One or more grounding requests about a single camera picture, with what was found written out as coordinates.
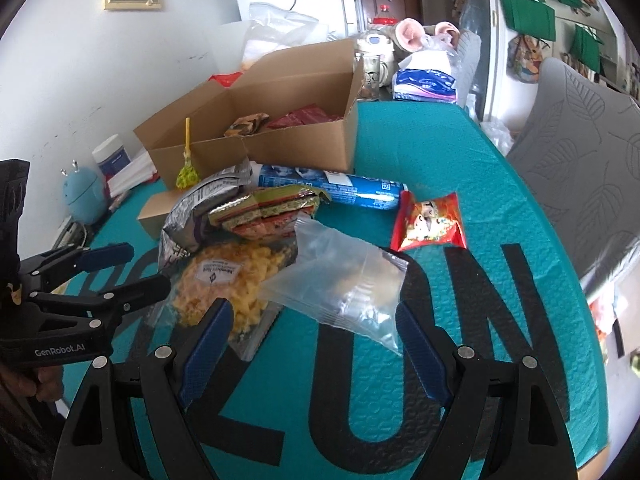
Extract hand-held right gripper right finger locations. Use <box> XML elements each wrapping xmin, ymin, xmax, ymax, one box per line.
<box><xmin>395</xmin><ymin>302</ymin><xmax>583</xmax><ymax>480</ymax></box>

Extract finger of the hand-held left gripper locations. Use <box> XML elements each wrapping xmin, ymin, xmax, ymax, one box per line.
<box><xmin>25</xmin><ymin>275</ymin><xmax>173</xmax><ymax>332</ymax></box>
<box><xmin>19</xmin><ymin>242</ymin><xmax>136</xmax><ymax>295</ymax></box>

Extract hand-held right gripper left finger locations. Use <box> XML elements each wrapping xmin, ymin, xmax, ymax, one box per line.
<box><xmin>52</xmin><ymin>299</ymin><xmax>236</xmax><ymax>480</ymax></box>

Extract yellow snack bag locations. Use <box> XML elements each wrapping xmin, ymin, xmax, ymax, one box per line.
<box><xmin>150</xmin><ymin>240</ymin><xmax>301</xmax><ymax>361</ymax></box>

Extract silver snack bag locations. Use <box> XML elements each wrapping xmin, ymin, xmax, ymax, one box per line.
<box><xmin>159</xmin><ymin>160</ymin><xmax>253</xmax><ymax>278</ymax></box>

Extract clear zip bag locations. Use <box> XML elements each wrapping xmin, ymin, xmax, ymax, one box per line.
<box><xmin>260</xmin><ymin>212</ymin><xmax>410</xmax><ymax>357</ymax></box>

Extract red cartoon snack packet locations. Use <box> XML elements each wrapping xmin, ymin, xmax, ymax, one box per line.
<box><xmin>390</xmin><ymin>191</ymin><xmax>467</xmax><ymax>252</ymax></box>

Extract crinkled multicolour snack packet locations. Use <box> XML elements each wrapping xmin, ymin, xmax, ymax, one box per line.
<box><xmin>207</xmin><ymin>185</ymin><xmax>333</xmax><ymax>241</ymax></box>

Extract small blue white bottle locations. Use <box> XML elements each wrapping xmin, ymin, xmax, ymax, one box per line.
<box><xmin>250</xmin><ymin>162</ymin><xmax>410</xmax><ymax>211</ymax></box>

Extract large cardboard box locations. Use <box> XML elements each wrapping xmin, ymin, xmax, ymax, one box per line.
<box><xmin>134</xmin><ymin>38</ymin><xmax>365</xmax><ymax>191</ymax></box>

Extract person's left hand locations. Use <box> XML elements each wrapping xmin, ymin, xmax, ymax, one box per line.
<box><xmin>20</xmin><ymin>364</ymin><xmax>66</xmax><ymax>404</ymax></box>

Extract round light blue device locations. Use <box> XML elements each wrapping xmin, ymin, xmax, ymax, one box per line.
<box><xmin>62</xmin><ymin>160</ymin><xmax>108</xmax><ymax>225</ymax></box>

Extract white bottle with blue label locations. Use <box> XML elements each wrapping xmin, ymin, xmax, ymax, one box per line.
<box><xmin>91</xmin><ymin>134</ymin><xmax>136</xmax><ymax>181</ymax></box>

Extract yellow green candy stick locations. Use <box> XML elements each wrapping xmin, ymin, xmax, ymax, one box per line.
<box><xmin>175</xmin><ymin>117</ymin><xmax>201</xmax><ymax>190</ymax></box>

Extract teal mat with black letters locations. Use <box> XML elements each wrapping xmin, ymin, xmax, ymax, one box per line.
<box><xmin>65</xmin><ymin>95</ymin><xmax>613</xmax><ymax>480</ymax></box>

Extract brown snack packet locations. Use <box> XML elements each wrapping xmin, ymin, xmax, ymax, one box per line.
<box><xmin>223</xmin><ymin>112</ymin><xmax>271</xmax><ymax>138</ymax></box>

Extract dark red snack packets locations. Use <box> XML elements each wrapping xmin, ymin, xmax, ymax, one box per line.
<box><xmin>265</xmin><ymin>104</ymin><xmax>343</xmax><ymax>131</ymax></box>

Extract grey leaf pattern chair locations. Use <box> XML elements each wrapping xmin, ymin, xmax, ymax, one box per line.
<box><xmin>505</xmin><ymin>57</ymin><xmax>640</xmax><ymax>291</ymax></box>

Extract blue white tissue pack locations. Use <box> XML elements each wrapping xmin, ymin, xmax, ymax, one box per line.
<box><xmin>392</xmin><ymin>55</ymin><xmax>458</xmax><ymax>103</ymax></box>

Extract white plastic bags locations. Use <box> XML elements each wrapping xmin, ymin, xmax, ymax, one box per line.
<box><xmin>240</xmin><ymin>2</ymin><xmax>336</xmax><ymax>73</ymax></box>

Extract printed mug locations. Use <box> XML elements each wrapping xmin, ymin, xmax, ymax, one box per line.
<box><xmin>361</xmin><ymin>52</ymin><xmax>391</xmax><ymax>101</ymax></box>

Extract patterned cloth bag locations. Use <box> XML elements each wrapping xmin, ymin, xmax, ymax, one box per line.
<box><xmin>507</xmin><ymin>35</ymin><xmax>543</xmax><ymax>83</ymax></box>

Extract grey plush toy pink ears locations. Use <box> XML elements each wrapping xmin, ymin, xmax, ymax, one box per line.
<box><xmin>395</xmin><ymin>17</ymin><xmax>463</xmax><ymax>56</ymax></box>

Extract white refrigerator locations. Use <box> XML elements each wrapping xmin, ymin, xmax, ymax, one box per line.
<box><xmin>236</xmin><ymin>0</ymin><xmax>358</xmax><ymax>41</ymax></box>

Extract cola bottle with red cap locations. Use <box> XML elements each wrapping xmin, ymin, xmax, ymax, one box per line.
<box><xmin>369</xmin><ymin>4</ymin><xmax>401</xmax><ymax>28</ymax></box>

